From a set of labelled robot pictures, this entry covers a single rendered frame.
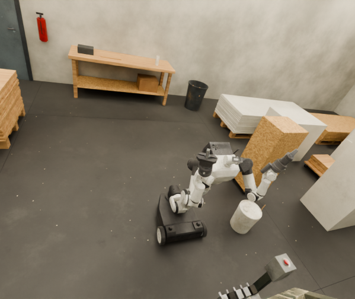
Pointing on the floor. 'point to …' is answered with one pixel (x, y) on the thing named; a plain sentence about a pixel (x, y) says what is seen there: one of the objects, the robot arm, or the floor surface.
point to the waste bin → (195, 94)
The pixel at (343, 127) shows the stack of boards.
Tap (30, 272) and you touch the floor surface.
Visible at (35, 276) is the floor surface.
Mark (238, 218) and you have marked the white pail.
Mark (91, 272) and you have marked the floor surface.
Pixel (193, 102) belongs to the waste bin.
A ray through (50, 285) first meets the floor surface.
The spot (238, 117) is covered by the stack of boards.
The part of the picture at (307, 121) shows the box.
